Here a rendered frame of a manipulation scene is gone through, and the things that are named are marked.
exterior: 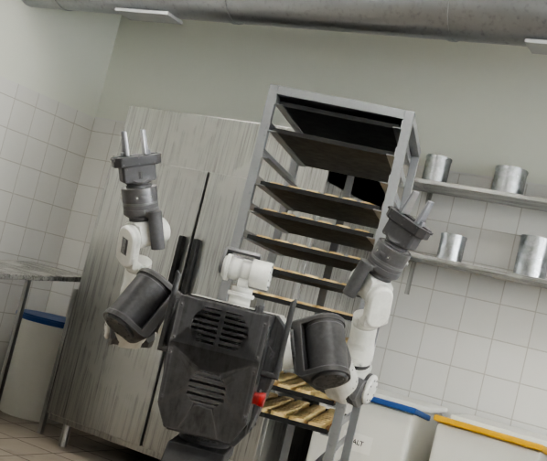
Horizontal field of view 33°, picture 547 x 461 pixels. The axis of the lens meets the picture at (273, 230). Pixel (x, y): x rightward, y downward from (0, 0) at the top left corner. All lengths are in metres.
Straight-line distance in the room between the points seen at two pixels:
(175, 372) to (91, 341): 3.48
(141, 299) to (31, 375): 4.14
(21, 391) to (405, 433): 2.64
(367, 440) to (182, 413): 2.92
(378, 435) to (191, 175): 1.75
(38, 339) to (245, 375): 4.31
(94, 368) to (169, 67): 2.34
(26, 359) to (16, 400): 0.27
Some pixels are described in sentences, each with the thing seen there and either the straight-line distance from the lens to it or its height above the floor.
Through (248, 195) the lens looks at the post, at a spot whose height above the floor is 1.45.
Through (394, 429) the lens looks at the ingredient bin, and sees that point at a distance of 4.84.
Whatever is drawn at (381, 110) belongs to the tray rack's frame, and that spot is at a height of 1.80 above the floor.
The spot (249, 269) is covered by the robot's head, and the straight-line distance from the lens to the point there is 2.15.
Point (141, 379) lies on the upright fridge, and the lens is 5.26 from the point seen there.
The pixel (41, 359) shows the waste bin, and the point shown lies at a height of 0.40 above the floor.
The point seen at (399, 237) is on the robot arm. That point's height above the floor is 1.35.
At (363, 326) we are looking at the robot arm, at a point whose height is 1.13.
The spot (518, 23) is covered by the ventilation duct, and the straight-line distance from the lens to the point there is 4.63.
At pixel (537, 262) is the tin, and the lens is 5.13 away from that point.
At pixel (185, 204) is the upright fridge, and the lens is 5.23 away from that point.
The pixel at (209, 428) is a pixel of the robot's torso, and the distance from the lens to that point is 2.03.
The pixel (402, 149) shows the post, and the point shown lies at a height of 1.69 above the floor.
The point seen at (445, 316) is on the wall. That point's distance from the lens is 5.46.
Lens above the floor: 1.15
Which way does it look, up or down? 4 degrees up
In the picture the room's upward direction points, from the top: 14 degrees clockwise
